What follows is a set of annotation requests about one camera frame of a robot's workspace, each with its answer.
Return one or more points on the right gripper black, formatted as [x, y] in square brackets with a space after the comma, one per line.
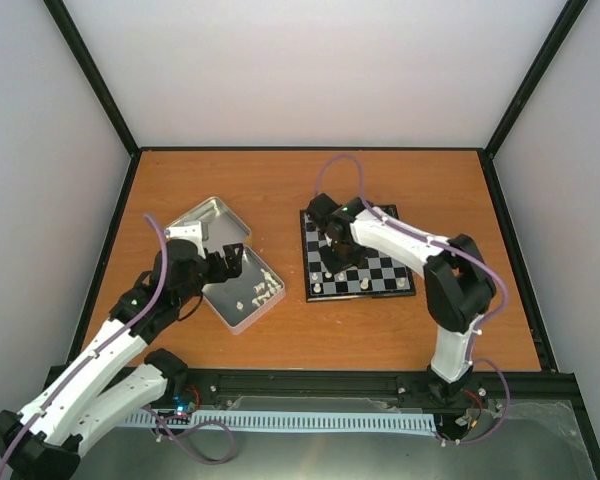
[336, 266]

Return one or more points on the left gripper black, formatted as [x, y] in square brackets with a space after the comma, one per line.
[222, 274]

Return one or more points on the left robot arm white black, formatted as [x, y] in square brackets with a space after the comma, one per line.
[47, 437]

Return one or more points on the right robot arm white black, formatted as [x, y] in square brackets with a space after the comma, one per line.
[458, 288]

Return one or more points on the black white chess board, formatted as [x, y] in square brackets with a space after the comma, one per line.
[381, 270]

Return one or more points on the small circuit board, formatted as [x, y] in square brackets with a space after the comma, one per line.
[186, 404]

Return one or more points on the pink tin box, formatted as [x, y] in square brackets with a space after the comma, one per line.
[259, 288]

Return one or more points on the black frame rail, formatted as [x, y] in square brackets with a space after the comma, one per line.
[401, 389]

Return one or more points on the light blue cable duct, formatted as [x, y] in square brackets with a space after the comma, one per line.
[303, 422]

